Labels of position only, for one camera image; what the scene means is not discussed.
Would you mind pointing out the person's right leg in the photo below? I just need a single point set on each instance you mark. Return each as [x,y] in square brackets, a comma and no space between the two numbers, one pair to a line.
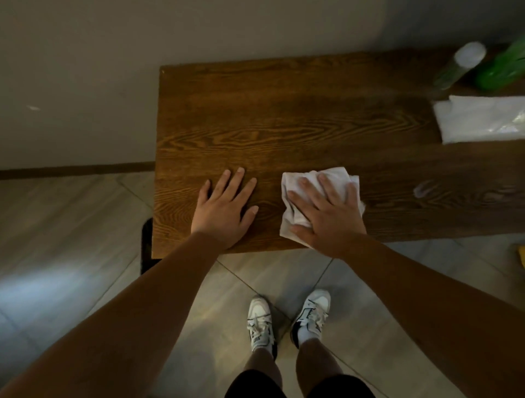
[318,363]

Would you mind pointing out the white capped spray can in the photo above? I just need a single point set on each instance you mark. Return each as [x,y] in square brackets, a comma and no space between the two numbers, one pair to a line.
[459,63]

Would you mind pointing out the black shorts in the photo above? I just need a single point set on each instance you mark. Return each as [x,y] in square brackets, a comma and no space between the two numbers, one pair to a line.
[344,387]

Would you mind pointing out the person's left little finger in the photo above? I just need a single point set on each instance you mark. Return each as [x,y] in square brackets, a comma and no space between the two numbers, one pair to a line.
[203,192]

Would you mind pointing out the person's left white sneaker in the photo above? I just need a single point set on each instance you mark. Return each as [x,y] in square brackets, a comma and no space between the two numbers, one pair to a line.
[260,322]

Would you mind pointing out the green plastic bottle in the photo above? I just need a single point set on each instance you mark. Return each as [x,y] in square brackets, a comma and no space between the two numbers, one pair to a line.
[502,67]

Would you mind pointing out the yellow object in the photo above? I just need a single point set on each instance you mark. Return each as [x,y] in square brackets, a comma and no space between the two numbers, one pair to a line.
[522,256]

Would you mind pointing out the person's right middle finger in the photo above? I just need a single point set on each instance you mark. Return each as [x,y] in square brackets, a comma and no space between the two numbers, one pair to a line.
[311,192]

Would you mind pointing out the black table leg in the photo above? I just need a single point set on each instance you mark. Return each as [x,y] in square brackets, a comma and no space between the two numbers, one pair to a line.
[147,246]

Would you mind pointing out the person's left thumb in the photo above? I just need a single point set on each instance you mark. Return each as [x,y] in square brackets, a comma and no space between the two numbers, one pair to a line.
[250,217]

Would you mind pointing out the person's right hand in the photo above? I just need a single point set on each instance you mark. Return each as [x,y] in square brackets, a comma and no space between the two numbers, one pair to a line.
[332,225]

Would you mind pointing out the person's left middle finger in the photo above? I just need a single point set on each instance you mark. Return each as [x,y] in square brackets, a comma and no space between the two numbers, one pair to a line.
[234,183]

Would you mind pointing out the person's right white sneaker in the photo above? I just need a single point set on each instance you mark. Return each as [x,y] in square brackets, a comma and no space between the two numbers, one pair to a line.
[313,313]

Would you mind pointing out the person's right little finger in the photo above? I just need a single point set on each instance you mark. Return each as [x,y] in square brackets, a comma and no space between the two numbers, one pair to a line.
[352,193]

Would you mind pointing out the person's leg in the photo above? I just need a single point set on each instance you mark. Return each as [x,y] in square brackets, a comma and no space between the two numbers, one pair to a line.
[262,365]
[318,363]

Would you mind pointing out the person's left hand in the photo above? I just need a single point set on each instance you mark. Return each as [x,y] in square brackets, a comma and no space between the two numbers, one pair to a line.
[219,217]

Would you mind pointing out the white wiping cloth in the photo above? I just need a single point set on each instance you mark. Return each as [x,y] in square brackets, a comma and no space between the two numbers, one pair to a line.
[293,184]

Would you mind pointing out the person's left forearm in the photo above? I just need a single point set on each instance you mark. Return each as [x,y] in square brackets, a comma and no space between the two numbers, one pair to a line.
[123,328]

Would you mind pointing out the dark wooden baseboard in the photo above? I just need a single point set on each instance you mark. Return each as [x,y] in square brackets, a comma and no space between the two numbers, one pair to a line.
[78,170]

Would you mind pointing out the person's right thumb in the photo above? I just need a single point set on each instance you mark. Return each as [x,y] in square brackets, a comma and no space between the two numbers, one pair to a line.
[301,233]

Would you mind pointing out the person's white sneaker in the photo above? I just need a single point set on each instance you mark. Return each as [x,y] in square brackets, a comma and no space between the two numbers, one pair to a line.
[313,313]
[260,322]

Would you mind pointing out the person's left leg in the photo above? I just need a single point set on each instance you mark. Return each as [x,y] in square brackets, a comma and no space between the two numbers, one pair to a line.
[262,365]

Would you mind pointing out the white plastic bag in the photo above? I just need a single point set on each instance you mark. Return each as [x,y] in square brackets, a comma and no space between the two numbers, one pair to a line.
[480,119]

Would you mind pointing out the person's right forearm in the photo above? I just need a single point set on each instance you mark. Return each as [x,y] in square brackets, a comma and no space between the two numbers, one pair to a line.
[443,315]

